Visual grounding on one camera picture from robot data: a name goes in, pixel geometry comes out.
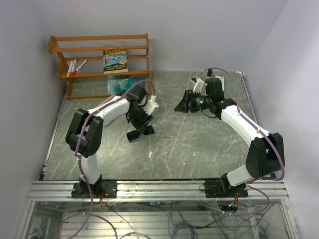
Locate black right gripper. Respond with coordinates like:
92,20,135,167
174,90,212,113

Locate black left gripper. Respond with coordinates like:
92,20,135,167
129,105,155,134

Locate black sunglasses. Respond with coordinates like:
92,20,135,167
127,125,155,142

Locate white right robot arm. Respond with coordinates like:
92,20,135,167
174,77,285,197

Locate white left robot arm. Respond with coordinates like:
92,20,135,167
65,85,159,198

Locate blue cover book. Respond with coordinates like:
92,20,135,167
107,75,146,94

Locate white small carton box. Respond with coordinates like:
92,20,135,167
215,76,225,91

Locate illustrated paperback book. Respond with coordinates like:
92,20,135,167
103,49,128,74

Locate wooden shelf rack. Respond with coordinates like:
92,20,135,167
47,33,151,100

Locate red marker pen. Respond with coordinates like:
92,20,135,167
71,60,87,76

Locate grey marker pen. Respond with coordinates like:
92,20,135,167
71,57,77,72

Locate yellow marker pen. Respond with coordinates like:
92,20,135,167
66,61,73,78

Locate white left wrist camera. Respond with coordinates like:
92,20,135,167
142,95,159,116

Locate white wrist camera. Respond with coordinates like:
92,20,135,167
142,95,159,116
190,77,204,94

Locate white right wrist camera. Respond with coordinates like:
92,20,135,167
190,77,204,94

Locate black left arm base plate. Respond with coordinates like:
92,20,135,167
71,180,118,199

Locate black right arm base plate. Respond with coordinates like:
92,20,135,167
204,178,248,198

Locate tangled floor cables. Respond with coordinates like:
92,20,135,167
99,199,277,239

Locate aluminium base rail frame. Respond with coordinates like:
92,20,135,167
16,180,301,239

